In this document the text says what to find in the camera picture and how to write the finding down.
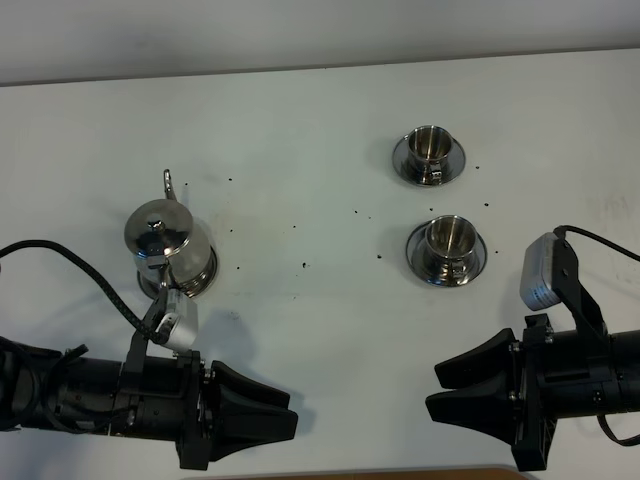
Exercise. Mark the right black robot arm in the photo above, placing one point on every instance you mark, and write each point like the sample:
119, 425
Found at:
517, 390

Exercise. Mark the round steel teapot trivet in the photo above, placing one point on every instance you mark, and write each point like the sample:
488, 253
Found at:
192, 288

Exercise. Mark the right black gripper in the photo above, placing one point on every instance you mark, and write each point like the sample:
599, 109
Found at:
568, 374

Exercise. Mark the stainless steel teacup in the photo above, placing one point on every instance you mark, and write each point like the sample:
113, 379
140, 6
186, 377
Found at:
451, 240
428, 154

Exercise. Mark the near stainless steel saucer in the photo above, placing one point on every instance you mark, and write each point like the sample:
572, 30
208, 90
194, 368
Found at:
428, 269

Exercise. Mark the stainless steel saucer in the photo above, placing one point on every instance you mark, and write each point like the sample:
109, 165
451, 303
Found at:
428, 269
452, 162

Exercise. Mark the far stainless steel saucer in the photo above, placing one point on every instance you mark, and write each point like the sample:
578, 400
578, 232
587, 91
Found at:
452, 162

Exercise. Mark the stainless steel teapot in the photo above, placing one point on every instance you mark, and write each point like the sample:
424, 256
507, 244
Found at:
166, 242

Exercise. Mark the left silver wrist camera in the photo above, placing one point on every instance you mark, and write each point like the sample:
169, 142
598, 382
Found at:
179, 323

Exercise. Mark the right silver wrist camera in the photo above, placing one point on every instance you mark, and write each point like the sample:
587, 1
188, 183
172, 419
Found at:
536, 279

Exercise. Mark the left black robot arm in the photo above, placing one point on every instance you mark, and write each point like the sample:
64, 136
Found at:
208, 411

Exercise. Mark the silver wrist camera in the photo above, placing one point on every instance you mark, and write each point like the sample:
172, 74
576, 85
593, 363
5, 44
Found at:
179, 323
536, 279

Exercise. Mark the far stainless steel teacup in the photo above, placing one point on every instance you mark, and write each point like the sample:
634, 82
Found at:
428, 154

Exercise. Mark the near stainless steel teacup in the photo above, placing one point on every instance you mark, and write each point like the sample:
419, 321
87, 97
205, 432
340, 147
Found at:
451, 240

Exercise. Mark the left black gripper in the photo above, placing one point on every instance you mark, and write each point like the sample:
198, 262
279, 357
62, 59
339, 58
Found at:
159, 399

